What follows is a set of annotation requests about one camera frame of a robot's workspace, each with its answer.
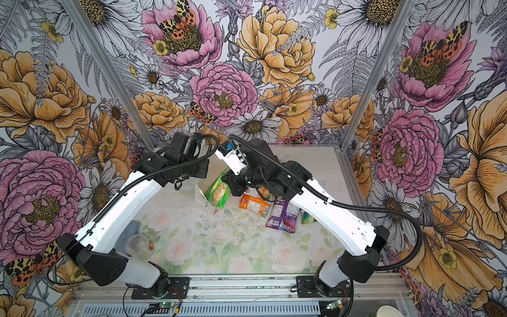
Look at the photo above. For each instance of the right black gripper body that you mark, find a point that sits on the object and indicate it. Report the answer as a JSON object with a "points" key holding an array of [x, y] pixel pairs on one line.
{"points": [[242, 181]]}

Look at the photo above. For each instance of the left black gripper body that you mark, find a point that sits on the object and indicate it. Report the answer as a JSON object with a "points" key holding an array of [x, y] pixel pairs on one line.
{"points": [[197, 170]]}

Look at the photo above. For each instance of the white paper gift bag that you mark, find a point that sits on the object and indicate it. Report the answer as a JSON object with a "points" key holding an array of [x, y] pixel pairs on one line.
{"points": [[216, 167]]}

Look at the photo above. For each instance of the green Lays chips bag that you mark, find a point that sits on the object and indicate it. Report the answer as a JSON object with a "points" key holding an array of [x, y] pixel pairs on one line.
{"points": [[218, 192]]}

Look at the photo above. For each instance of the purple snack bag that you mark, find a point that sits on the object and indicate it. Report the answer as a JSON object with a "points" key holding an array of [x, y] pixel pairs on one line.
{"points": [[283, 216]]}

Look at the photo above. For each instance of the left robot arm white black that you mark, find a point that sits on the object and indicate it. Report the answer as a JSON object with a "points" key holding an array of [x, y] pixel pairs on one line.
{"points": [[92, 248]]}

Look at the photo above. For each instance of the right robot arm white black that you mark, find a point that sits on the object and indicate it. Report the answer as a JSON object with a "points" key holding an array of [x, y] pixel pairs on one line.
{"points": [[252, 164]]}

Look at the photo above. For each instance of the orange white snack bag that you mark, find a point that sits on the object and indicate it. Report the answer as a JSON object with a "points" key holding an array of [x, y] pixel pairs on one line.
{"points": [[257, 201]]}

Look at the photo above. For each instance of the green rainbow candy bag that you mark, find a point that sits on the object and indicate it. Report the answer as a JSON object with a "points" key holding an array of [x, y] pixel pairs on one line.
{"points": [[306, 218]]}

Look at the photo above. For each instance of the clear plastic cup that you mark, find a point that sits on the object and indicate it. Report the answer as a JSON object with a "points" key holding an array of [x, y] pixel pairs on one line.
{"points": [[139, 246]]}

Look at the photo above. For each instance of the green circuit board right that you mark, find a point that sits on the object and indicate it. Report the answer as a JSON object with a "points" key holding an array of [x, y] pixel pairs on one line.
{"points": [[335, 305]]}

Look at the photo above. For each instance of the white round bowl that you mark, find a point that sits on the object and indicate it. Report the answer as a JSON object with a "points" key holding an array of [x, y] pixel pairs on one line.
{"points": [[388, 311]]}

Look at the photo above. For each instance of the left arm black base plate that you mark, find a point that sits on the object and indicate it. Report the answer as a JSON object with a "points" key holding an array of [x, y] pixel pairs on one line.
{"points": [[170, 288]]}

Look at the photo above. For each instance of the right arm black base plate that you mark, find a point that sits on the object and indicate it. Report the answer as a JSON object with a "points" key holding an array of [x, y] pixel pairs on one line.
{"points": [[309, 287]]}

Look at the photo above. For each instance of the white ventilated cable duct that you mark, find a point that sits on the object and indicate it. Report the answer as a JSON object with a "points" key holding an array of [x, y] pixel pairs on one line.
{"points": [[277, 308]]}

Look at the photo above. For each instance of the aluminium frame rail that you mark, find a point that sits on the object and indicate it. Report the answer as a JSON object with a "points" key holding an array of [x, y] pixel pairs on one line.
{"points": [[250, 288]]}

